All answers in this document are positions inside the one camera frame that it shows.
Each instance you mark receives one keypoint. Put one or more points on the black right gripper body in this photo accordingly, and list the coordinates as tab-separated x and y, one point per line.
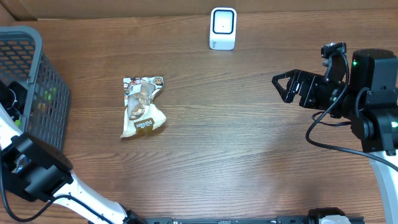
317	92

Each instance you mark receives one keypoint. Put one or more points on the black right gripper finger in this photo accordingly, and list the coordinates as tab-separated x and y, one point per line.
289	88
296	76

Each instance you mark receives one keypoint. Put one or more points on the beige pastry snack packet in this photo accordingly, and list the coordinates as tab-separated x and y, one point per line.
141	115

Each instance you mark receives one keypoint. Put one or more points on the green snack packet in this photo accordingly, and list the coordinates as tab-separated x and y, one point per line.
48	99

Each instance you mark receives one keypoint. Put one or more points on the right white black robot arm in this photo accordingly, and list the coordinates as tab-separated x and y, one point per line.
364	92

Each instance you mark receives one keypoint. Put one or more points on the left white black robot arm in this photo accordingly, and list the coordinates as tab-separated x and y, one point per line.
34	170

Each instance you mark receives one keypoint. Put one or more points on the white barcode scanner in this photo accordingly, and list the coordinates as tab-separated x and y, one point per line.
223	28

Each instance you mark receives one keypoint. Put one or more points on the grey plastic mesh basket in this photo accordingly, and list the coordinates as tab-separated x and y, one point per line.
23	61

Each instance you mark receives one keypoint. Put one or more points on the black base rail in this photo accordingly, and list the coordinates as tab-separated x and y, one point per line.
332	215

